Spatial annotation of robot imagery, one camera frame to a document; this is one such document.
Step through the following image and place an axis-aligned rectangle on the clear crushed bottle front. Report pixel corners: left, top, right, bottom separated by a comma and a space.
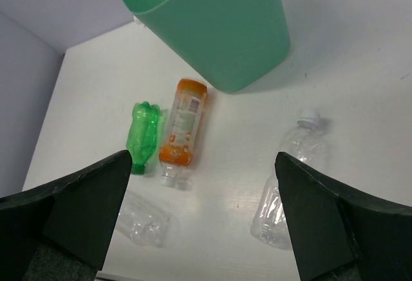
115, 190, 180, 248

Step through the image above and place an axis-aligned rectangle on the green plastic bottle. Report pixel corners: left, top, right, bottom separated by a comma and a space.
126, 101, 161, 175

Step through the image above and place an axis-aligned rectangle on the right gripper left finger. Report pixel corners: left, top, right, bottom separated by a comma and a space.
1, 150, 132, 280

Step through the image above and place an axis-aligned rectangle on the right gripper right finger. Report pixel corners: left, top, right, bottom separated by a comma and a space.
275, 152, 411, 280

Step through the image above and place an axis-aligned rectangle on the green plastic bin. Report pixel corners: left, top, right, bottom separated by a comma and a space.
123, 0, 290, 93

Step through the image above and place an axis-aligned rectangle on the orange label plastic bottle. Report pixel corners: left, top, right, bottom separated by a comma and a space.
158, 78, 208, 187

